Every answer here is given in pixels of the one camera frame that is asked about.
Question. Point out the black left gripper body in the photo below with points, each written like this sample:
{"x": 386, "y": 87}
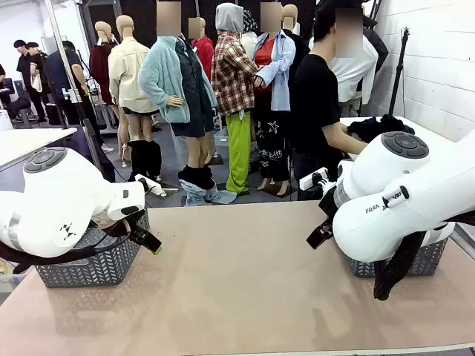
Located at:
{"x": 139, "y": 226}

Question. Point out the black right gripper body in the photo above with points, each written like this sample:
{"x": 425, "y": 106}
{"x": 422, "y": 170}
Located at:
{"x": 329, "y": 207}

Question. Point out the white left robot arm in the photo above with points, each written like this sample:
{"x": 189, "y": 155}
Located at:
{"x": 55, "y": 193}

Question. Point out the person's right forearm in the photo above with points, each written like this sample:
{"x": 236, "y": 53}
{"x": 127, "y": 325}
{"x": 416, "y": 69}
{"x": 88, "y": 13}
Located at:
{"x": 341, "y": 141}

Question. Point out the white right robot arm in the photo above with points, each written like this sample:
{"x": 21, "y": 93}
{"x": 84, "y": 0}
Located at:
{"x": 389, "y": 207}

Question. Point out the grey woven plastic basket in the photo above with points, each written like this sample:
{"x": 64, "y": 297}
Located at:
{"x": 92, "y": 267}
{"x": 426, "y": 259}

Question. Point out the blue jeans on floor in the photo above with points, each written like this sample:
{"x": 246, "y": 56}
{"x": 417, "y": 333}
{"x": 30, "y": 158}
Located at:
{"x": 196, "y": 196}

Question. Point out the black trousers around mannequin feet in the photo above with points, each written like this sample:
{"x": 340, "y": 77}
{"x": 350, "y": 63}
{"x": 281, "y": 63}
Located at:
{"x": 144, "y": 159}

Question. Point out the black pants around mannequin ankles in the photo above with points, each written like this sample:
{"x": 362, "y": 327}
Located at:
{"x": 196, "y": 176}

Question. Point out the dark purple hanging cloth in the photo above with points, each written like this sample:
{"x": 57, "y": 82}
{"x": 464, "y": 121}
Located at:
{"x": 87, "y": 144}

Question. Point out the person in black t-shirt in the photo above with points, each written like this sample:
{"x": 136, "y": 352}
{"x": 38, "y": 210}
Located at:
{"x": 311, "y": 92}

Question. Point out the white side table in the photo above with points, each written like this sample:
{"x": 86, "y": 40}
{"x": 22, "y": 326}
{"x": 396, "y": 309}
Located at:
{"x": 430, "y": 126}

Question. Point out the mannequin in white shirt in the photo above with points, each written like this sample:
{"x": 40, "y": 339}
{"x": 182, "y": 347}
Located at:
{"x": 352, "y": 78}

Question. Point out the mannequin in pale blue shirt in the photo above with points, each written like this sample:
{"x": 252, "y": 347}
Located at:
{"x": 282, "y": 74}

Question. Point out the black tripod stand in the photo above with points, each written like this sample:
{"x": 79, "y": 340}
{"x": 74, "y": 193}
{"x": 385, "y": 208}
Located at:
{"x": 399, "y": 74}

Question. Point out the mannequin in cream jacket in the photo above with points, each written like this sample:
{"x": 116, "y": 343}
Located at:
{"x": 128, "y": 74}

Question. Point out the mannequin in light blue fleece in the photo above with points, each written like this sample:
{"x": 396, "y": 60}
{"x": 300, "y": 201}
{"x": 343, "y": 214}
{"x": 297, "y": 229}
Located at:
{"x": 159, "y": 74}

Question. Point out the mannequin in maroon top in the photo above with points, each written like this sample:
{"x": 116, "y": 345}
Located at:
{"x": 100, "y": 66}

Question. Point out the mannequin in plaid shirt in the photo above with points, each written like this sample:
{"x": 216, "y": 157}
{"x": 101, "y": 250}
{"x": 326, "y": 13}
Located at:
{"x": 234, "y": 74}

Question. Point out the mannequin in black jacket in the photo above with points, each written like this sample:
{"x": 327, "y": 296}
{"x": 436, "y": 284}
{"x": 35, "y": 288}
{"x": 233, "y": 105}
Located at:
{"x": 378, "y": 44}
{"x": 297, "y": 41}

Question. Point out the bystander in navy shirt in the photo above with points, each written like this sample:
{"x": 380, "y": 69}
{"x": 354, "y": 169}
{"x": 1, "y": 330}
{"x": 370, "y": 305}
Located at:
{"x": 61, "y": 74}

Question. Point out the bystander holding beige cloth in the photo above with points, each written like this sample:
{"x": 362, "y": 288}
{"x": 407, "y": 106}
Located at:
{"x": 37, "y": 74}

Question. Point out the mannequin with patterned hood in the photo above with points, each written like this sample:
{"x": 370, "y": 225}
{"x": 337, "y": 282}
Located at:
{"x": 249, "y": 41}

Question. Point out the slanted metal pole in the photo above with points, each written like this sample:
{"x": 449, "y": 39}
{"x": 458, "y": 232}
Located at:
{"x": 65, "y": 55}

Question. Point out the mannequin in red top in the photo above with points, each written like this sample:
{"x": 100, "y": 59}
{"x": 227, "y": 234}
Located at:
{"x": 204, "y": 48}

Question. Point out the bystander in black shirt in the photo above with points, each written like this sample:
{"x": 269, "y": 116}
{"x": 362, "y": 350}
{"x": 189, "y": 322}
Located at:
{"x": 23, "y": 70}

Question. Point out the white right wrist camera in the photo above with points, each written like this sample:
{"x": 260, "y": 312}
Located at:
{"x": 310, "y": 180}

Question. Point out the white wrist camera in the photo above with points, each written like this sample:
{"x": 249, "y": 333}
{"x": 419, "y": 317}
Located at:
{"x": 310, "y": 180}
{"x": 152, "y": 185}

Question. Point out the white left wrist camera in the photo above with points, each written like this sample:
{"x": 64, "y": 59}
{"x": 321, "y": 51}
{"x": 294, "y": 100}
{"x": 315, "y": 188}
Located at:
{"x": 152, "y": 185}

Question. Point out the grey mannequin base plate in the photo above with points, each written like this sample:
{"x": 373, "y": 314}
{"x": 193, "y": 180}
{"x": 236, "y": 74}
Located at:
{"x": 170, "y": 191}

